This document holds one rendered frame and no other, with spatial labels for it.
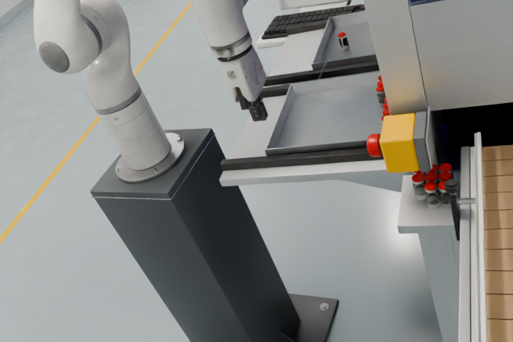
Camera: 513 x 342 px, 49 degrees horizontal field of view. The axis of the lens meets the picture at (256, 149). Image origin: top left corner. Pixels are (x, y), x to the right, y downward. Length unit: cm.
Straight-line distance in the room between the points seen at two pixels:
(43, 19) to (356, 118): 69
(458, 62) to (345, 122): 39
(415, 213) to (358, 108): 37
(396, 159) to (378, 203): 139
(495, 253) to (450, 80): 28
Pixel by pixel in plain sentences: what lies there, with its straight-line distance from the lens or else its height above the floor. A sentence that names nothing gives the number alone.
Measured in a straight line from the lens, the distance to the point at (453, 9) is 89.
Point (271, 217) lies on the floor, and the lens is 243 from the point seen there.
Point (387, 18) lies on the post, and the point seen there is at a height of 120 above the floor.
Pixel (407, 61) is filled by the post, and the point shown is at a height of 112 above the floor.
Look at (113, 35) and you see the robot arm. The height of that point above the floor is 119.
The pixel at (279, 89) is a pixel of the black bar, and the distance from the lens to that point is 142.
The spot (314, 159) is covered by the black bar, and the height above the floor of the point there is 89.
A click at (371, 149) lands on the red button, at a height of 100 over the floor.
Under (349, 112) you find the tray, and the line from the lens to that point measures 128.
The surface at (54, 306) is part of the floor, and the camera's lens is 266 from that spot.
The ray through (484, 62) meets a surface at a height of 110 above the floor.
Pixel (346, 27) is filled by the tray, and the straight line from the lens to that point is 166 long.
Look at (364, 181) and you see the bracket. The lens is 124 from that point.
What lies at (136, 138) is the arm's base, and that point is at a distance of 135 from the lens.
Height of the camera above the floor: 158
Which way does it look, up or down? 34 degrees down
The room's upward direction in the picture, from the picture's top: 23 degrees counter-clockwise
